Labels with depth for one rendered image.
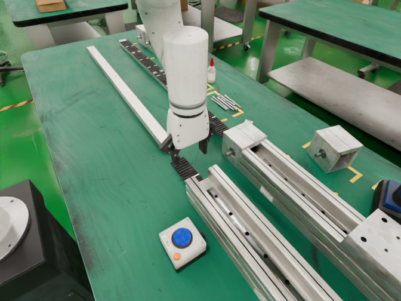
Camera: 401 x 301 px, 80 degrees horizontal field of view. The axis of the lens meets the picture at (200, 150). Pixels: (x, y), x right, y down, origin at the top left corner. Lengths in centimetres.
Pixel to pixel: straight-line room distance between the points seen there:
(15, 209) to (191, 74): 51
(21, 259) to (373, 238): 70
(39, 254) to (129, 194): 25
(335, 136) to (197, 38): 54
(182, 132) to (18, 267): 42
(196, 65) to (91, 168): 51
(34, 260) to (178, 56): 49
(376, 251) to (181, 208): 43
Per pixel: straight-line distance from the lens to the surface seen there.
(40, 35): 254
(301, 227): 67
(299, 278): 56
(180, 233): 56
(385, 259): 59
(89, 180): 80
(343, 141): 82
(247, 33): 354
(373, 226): 61
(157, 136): 83
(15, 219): 69
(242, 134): 74
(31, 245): 64
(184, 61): 45
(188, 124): 54
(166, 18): 53
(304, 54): 297
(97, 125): 99
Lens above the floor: 135
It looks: 45 degrees down
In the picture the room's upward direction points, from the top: straight up
